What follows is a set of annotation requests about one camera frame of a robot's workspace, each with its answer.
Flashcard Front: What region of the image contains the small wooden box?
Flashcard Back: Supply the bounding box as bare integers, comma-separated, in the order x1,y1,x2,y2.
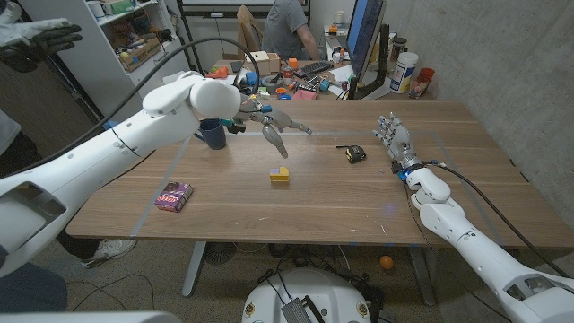
246,50,271,76

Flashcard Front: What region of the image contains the white plastic tub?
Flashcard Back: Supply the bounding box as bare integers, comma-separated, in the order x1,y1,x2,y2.
388,51,420,94

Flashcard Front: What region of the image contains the white shelf unit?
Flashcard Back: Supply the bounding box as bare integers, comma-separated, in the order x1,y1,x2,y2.
17,0,192,135

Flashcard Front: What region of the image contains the grey table leg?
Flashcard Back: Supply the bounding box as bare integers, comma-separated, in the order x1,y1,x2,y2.
407,246,437,307
181,241,207,298

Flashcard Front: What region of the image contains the cardboard box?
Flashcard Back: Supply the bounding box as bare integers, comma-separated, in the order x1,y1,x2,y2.
118,36,163,73

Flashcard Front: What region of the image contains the yellow and purple lego block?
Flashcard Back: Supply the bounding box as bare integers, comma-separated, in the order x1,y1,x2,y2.
269,166,291,183

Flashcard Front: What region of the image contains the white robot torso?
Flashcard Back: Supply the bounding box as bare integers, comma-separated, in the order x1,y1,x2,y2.
241,267,372,323

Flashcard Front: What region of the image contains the black monitor stand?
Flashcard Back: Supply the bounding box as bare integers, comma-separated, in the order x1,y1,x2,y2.
347,22,391,100

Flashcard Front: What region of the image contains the pink snack package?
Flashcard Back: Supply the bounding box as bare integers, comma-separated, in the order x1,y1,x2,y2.
153,180,195,214

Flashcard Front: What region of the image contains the black yellow tape measure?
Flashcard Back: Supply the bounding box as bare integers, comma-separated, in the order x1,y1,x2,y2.
335,144,367,165

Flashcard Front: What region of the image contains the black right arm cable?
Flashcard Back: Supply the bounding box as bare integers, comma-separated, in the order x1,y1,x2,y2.
425,160,570,277

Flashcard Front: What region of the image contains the computer monitor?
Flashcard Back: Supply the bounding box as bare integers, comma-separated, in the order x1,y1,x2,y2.
347,0,387,84

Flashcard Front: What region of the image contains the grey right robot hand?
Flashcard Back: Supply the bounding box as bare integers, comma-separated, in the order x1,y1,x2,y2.
372,112,425,180

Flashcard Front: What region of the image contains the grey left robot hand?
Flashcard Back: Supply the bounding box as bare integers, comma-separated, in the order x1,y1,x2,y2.
226,96,313,160

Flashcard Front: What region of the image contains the seated person grey shirt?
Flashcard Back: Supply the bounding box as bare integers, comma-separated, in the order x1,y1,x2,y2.
262,0,323,62

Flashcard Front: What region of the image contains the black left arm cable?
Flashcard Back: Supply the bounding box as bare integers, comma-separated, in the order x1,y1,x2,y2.
0,36,262,179

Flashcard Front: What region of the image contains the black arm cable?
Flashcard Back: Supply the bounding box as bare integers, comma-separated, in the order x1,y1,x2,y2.
425,160,570,277
0,36,262,179

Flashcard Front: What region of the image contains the black keyboard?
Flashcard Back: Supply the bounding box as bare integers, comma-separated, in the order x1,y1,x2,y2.
293,60,335,80

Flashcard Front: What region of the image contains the standing person with gloves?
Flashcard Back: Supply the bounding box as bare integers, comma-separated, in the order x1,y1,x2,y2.
0,0,138,314

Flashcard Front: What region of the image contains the orange tool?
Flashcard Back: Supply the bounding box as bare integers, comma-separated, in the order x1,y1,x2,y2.
204,65,230,80

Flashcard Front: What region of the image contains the dark jar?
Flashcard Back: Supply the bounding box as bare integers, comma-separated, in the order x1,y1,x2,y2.
389,37,408,63

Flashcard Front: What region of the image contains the brown jacket on chair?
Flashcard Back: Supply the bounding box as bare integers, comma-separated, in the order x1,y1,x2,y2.
236,4,265,57

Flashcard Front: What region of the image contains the dark blue mug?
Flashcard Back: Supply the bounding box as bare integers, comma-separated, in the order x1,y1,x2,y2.
193,117,228,151

